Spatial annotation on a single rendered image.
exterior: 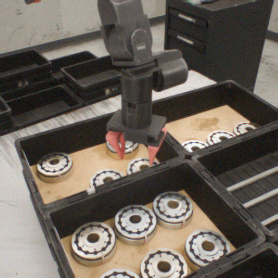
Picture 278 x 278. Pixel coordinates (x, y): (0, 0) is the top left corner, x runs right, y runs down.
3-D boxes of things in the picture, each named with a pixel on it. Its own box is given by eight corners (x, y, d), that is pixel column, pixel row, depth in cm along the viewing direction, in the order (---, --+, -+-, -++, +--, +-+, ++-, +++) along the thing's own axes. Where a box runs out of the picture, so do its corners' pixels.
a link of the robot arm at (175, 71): (104, 34, 61) (129, 31, 54) (155, 22, 66) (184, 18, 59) (118, 99, 65) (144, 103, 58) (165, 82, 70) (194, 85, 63)
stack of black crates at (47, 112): (29, 174, 201) (16, 127, 180) (12, 148, 220) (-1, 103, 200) (88, 149, 219) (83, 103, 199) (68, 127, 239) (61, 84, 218)
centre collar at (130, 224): (130, 231, 81) (130, 229, 80) (121, 216, 84) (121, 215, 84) (149, 223, 83) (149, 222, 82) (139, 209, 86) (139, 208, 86)
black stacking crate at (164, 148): (49, 242, 84) (41, 212, 77) (21, 170, 105) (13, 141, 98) (183, 188, 99) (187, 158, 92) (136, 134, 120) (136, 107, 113)
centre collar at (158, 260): (159, 282, 70) (159, 280, 70) (148, 263, 74) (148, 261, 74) (179, 272, 72) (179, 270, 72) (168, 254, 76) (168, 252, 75)
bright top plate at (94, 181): (101, 201, 89) (101, 200, 88) (83, 179, 95) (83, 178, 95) (133, 185, 93) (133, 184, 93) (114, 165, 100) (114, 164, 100)
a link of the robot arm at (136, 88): (113, 64, 59) (132, 76, 56) (145, 55, 63) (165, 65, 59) (115, 99, 64) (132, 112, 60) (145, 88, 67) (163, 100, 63)
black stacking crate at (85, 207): (95, 361, 63) (90, 334, 56) (50, 243, 84) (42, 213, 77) (256, 271, 78) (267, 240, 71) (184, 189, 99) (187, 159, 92)
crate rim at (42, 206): (42, 218, 78) (40, 210, 77) (14, 146, 99) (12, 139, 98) (187, 163, 93) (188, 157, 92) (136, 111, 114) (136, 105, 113)
